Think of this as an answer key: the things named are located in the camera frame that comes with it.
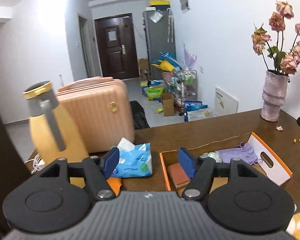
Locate blue white package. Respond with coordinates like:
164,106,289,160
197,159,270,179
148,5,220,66
184,101,213,122

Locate blue soft tissue pack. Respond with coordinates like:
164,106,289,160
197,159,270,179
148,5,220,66
111,138,153,178

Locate yellow blue toy clutter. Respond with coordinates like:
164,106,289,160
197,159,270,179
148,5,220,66
151,52,181,73

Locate pink textured vase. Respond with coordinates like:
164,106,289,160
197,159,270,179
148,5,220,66
261,70,288,122

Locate dried pink roses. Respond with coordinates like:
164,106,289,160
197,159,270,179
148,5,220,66
251,1,300,76

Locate black bag on floor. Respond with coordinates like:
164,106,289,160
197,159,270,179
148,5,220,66
130,100,150,130

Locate pink suitcase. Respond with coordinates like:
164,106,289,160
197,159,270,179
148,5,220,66
56,77,135,153

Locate white flat board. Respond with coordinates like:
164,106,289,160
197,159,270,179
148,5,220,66
214,87,238,116

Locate yellow thermos jug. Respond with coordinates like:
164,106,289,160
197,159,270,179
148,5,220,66
22,80,91,189

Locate green snack bag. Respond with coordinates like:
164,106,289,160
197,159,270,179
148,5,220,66
145,86,164,101

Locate yellow white plush toy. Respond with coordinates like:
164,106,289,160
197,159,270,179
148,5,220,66
286,212,300,240

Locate white cable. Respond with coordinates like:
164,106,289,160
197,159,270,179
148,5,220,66
25,152,47,176

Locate small brown cardboard box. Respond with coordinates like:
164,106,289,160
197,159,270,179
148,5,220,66
161,93,174,116

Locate purple drawstring pouch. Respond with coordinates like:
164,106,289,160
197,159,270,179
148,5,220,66
217,142,263,165

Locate wire storage cart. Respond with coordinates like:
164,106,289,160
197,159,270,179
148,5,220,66
167,67,198,115

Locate yellow box on fridge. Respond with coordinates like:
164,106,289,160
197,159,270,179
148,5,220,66
149,0,170,7

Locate iridescent plastic bag ball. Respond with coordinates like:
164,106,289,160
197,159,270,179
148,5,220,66
200,151,223,163

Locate red orange cardboard box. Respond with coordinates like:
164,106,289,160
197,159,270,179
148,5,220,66
159,132,294,198

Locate dark brown entry door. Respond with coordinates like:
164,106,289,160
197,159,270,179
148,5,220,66
94,13,140,80

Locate terracotta sponge block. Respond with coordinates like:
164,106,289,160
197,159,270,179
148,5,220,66
167,163,190,190

